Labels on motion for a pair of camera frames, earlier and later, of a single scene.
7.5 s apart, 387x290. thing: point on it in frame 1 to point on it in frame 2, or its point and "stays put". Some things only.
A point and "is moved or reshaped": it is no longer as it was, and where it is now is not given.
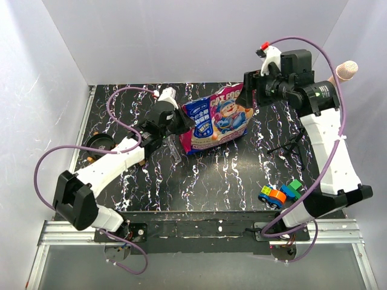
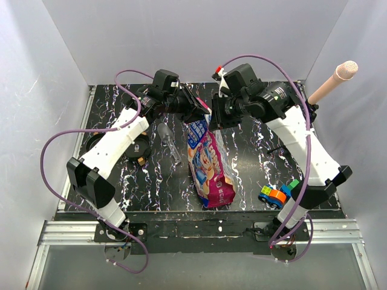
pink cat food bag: (217, 119) is moved or reshaped
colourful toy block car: (276, 197) stays put
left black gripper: (187, 123) to (194, 112)
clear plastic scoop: (170, 140) stays put
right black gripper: (250, 79) to (217, 121)
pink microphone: (344, 72) stays put
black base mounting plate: (207, 232) stays put
